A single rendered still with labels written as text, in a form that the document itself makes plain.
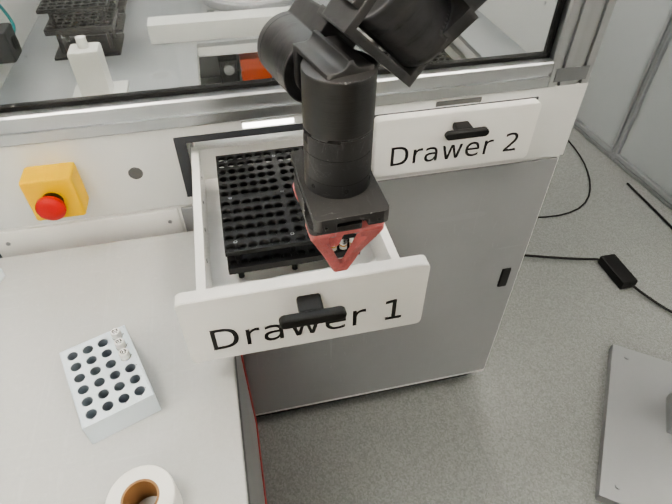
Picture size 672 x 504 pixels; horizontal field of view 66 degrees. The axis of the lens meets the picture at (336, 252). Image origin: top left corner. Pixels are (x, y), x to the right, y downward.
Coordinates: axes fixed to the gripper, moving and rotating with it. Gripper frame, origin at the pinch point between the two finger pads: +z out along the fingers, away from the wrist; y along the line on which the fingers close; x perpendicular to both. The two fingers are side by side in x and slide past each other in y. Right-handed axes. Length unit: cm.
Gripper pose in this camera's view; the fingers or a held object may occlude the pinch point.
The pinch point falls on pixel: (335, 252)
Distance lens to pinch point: 51.7
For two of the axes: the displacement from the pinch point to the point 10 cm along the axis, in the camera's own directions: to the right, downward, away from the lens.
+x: -9.7, 1.7, -1.9
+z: -0.1, 7.0, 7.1
